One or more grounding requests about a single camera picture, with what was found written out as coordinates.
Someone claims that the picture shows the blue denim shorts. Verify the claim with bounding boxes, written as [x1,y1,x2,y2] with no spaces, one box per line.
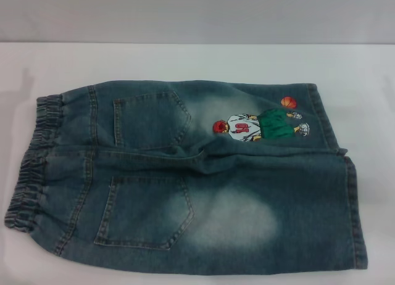
[3,78,370,285]

